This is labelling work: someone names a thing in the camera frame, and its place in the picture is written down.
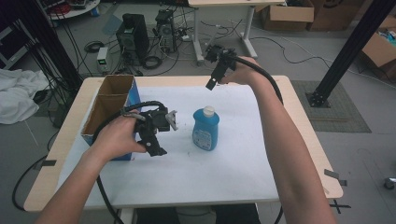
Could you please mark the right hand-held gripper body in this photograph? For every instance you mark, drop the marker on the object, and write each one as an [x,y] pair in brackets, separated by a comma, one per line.
[222,70]

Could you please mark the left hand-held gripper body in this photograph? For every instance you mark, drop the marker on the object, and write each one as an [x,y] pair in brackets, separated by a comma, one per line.
[155,121]

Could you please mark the person's right hand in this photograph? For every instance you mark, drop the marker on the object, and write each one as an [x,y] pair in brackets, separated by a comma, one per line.
[246,73]

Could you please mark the person's left hand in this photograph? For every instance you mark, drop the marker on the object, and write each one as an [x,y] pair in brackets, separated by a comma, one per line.
[116,137]

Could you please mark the blue bottle with white cap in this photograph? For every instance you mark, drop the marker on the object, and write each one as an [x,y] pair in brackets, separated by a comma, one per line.
[205,130]

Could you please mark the white-legged desk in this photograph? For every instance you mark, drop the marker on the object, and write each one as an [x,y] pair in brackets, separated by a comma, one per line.
[218,2]

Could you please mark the blue cardboard box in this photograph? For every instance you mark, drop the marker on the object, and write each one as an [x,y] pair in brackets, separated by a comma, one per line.
[107,105]

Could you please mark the white table mat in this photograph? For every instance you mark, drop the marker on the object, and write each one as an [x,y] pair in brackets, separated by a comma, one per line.
[193,177]

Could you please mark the black computer tower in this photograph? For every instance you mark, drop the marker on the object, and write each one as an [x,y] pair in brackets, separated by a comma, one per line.
[134,37]

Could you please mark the small white power supply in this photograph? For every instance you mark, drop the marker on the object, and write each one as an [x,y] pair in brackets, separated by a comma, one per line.
[102,59]

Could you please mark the person's dark trousers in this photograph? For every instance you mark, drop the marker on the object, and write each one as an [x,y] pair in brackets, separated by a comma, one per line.
[236,214]

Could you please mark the black tape strip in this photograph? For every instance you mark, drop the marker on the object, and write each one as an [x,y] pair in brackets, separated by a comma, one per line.
[49,162]

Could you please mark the light wooden table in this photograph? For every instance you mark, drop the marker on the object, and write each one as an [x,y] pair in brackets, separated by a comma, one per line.
[305,149]

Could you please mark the grey floor mat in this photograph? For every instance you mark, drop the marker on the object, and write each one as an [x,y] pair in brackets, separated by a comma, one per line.
[339,115]

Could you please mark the round white table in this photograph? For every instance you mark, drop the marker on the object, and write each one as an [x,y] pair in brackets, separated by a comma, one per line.
[77,11]

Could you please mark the black curtain stand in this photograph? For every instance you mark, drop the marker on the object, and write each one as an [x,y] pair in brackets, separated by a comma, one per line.
[46,40]

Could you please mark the white cloth pile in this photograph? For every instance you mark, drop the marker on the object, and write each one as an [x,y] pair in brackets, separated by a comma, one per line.
[18,93]

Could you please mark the grey tape strip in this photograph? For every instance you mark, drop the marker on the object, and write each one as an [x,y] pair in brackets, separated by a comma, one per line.
[332,173]

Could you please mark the open brown cardboard box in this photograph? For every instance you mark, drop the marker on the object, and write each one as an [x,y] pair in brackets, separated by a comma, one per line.
[379,48]

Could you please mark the caster wheel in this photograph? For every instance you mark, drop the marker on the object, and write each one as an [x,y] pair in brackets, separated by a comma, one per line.
[389,183]

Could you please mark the open-frame computer tower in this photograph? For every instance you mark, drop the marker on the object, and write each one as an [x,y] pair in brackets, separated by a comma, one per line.
[165,29]

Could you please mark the black aluminium frame post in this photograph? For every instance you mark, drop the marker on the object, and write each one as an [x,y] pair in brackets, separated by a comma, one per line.
[351,46]

